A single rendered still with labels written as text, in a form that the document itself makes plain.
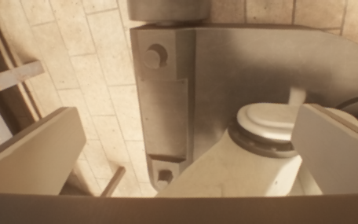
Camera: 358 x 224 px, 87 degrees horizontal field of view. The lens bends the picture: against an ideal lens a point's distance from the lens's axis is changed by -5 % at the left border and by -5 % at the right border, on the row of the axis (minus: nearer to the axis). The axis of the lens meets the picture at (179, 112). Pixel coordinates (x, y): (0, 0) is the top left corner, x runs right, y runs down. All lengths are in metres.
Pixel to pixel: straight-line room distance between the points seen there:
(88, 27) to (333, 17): 0.72
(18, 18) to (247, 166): 0.89
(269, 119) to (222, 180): 0.13
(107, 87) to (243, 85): 0.51
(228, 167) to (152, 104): 0.27
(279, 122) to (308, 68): 0.17
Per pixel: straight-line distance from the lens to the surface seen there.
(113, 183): 0.94
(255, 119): 0.36
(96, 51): 0.77
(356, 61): 0.53
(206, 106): 0.50
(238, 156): 0.34
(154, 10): 0.44
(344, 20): 0.69
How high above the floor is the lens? 0.62
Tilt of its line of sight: 59 degrees down
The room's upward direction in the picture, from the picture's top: 155 degrees counter-clockwise
